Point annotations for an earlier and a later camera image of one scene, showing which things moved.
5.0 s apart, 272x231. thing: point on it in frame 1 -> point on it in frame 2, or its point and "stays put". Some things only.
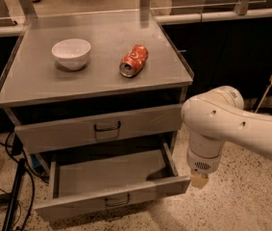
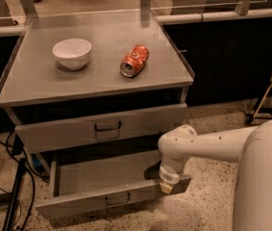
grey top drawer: x=167 y=120 stays put
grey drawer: x=79 y=183 stays put
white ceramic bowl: x=71 y=53 stays put
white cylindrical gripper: x=202 y=164 -> x=169 y=178
